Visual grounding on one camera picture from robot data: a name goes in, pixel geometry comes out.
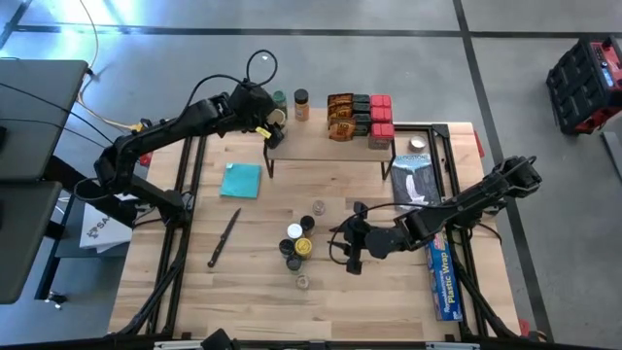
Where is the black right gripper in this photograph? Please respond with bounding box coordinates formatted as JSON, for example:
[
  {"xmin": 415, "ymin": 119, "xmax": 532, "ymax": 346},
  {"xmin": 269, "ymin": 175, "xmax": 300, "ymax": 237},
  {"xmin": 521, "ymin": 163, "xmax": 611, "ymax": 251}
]
[{"xmin": 327, "ymin": 200, "xmax": 405, "ymax": 276}]

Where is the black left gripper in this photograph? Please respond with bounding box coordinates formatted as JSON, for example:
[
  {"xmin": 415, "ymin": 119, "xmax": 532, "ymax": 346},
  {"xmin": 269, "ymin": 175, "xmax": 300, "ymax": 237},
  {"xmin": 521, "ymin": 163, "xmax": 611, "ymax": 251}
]
[{"xmin": 226, "ymin": 82, "xmax": 288, "ymax": 151}]

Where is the beige lid spice jar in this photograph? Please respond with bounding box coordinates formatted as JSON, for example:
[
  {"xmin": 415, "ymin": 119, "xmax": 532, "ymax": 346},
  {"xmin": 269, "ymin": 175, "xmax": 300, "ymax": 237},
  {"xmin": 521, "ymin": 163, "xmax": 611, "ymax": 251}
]
[{"xmin": 268, "ymin": 107, "xmax": 289, "ymax": 128}]

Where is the black lid orange spice jar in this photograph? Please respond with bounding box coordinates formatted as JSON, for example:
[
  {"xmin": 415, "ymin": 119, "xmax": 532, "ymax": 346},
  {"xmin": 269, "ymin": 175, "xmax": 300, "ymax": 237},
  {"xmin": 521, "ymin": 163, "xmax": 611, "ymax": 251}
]
[{"xmin": 293, "ymin": 87, "xmax": 311, "ymax": 123}]

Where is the yellow lid spice jar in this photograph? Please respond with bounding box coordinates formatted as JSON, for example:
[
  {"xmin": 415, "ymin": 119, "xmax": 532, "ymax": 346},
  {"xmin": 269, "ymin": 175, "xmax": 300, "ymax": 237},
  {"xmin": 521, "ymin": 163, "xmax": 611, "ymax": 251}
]
[{"xmin": 294, "ymin": 236, "xmax": 314, "ymax": 262}]

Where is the teal cloth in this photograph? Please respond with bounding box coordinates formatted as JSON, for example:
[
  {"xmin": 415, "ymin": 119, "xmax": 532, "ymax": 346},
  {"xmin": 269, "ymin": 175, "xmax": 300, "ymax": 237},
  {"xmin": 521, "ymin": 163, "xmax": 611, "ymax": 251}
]
[{"xmin": 219, "ymin": 162, "xmax": 263, "ymax": 200}]

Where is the black kitchen knife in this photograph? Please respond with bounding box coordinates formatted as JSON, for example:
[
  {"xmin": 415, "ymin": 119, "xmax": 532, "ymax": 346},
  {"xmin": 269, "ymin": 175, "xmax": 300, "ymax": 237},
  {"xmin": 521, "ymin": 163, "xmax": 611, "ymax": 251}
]
[{"xmin": 207, "ymin": 207, "xmax": 243, "ymax": 269}]

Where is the blue plastic wrap box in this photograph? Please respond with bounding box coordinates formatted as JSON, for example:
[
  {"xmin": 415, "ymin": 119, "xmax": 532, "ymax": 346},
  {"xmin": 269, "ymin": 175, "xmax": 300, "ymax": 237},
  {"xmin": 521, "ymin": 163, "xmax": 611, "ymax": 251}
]
[{"xmin": 422, "ymin": 232, "xmax": 467, "ymax": 323}]

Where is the black desk base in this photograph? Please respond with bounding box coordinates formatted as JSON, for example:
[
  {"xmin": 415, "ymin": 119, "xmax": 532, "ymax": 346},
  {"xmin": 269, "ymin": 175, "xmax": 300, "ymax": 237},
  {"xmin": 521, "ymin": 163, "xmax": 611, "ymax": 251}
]
[{"xmin": 33, "ymin": 154, "xmax": 137, "ymax": 302}]

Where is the grey desk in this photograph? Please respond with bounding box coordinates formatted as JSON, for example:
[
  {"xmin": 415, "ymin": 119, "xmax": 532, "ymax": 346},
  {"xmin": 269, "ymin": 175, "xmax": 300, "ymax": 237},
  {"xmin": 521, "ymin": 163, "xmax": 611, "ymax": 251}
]
[
  {"xmin": 0, "ymin": 180, "xmax": 64, "ymax": 305},
  {"xmin": 0, "ymin": 58, "xmax": 89, "ymax": 182}
]

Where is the red and black tool crate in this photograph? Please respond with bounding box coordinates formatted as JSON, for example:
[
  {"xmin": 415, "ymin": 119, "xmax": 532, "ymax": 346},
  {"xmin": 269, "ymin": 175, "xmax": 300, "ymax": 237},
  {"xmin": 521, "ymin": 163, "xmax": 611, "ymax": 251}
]
[{"xmin": 545, "ymin": 35, "xmax": 622, "ymax": 137}]

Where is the desk caster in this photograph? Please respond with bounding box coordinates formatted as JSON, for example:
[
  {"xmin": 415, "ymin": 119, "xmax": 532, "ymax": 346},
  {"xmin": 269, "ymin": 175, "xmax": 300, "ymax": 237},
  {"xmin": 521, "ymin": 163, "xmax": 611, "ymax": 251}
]
[{"xmin": 47, "ymin": 290, "xmax": 68, "ymax": 311}]

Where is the wooden shelf with black frame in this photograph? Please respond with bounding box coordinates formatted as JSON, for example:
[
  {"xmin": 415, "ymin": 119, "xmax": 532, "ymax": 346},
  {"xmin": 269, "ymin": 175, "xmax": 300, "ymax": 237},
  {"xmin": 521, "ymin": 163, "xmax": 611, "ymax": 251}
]
[{"xmin": 261, "ymin": 100, "xmax": 397, "ymax": 182}]

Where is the black aluminium table frame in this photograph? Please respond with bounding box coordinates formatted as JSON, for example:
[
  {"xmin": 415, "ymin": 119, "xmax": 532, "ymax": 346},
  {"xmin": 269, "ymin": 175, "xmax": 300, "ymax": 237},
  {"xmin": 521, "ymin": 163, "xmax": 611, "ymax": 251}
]
[{"xmin": 109, "ymin": 121, "xmax": 536, "ymax": 341}]

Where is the black cable bundle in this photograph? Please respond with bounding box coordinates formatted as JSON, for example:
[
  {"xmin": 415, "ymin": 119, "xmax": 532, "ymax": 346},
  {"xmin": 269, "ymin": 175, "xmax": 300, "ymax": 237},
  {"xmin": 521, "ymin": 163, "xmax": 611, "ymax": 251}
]
[
  {"xmin": 112, "ymin": 223, "xmax": 193, "ymax": 337},
  {"xmin": 449, "ymin": 221, "xmax": 524, "ymax": 340}
]

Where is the silver bracket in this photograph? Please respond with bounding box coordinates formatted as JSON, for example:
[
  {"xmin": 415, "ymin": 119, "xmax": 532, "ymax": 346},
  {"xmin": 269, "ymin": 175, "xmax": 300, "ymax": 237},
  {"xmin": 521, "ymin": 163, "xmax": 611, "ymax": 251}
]
[
  {"xmin": 425, "ymin": 341, "xmax": 481, "ymax": 350},
  {"xmin": 154, "ymin": 339, "xmax": 211, "ymax": 350}
]

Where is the yellow cable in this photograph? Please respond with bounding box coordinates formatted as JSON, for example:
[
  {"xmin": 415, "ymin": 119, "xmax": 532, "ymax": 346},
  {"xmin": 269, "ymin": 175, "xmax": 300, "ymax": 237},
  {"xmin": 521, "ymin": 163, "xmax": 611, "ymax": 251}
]
[{"xmin": 76, "ymin": 0, "xmax": 135, "ymax": 132}]

